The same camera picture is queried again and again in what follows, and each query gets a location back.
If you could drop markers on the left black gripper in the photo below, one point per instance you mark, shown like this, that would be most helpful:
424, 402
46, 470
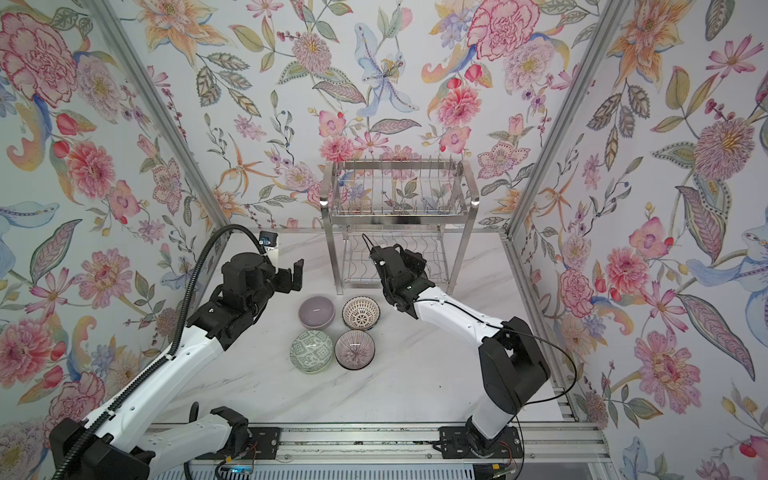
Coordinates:
288, 284

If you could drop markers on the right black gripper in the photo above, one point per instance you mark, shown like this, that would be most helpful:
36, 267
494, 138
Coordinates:
416, 261

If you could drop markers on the plain lilac ceramic bowl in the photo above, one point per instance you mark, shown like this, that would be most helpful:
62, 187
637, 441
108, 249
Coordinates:
317, 313

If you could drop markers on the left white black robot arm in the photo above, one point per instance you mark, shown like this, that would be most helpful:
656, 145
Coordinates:
113, 441

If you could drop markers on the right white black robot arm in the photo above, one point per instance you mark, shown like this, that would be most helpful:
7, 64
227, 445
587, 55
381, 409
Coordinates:
511, 363

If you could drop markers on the steel two-tier dish rack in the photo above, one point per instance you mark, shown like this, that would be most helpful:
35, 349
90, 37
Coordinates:
427, 206

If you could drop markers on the white red-patterned bowl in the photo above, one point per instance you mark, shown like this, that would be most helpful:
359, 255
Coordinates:
361, 313

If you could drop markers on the green geometric patterned bowl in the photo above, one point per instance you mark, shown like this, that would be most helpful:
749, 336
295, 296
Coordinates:
311, 351

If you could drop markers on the purple striped bowl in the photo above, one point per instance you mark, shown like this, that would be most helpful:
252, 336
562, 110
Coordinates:
355, 350

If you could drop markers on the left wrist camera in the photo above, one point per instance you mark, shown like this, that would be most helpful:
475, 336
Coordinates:
269, 241

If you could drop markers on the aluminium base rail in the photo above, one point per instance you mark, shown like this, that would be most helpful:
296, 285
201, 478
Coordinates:
339, 443

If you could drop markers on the right aluminium frame post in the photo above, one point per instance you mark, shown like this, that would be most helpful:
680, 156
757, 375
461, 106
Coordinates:
606, 27

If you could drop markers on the aluminium frame post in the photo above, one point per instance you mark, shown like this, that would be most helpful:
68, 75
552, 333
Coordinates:
105, 18
606, 27

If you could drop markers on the left aluminium frame post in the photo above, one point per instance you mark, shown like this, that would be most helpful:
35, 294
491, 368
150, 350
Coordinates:
105, 18

